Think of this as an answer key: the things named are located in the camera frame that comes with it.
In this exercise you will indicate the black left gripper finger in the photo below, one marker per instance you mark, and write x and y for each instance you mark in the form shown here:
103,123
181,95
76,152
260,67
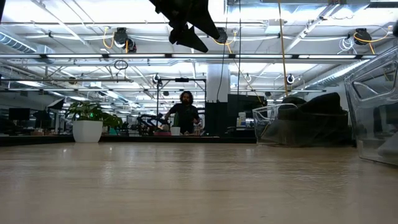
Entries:
189,39
206,28

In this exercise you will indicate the dark grey cap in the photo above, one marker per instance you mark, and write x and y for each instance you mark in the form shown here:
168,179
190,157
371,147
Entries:
290,109
311,133
326,104

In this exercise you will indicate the clear plastic bin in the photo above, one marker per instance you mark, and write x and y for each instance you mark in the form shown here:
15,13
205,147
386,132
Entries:
357,124
258,118

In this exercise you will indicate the light grey cap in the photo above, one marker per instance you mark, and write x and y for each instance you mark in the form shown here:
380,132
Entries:
390,146

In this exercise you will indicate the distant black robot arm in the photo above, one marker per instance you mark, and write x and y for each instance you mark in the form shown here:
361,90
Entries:
149,123

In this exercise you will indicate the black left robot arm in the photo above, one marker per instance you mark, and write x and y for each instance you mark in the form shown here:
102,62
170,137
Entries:
1,9

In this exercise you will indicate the long ceiling light strip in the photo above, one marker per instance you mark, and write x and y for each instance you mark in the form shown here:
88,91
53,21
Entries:
136,56

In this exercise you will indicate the person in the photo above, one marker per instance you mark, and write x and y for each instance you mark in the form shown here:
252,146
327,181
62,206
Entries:
186,115

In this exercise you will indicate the black cabinet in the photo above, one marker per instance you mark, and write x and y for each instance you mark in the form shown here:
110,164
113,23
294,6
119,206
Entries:
216,119

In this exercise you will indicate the white cup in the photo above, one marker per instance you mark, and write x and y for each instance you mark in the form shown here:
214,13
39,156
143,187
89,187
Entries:
175,131

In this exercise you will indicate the white bottle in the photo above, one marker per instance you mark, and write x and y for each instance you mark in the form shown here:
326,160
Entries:
242,120

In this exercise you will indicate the pink object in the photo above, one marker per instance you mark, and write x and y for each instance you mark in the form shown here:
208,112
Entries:
161,133

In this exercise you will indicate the green plant in white pot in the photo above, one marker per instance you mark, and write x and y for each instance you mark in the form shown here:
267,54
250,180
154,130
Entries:
87,132

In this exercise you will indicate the small black monitor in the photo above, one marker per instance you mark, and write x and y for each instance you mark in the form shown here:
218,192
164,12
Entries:
18,114

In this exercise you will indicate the black tube stand frame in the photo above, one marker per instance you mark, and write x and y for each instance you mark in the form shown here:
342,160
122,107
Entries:
182,80

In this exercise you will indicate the silver ventilation duct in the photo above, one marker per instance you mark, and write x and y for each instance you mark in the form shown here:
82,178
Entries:
329,77
18,43

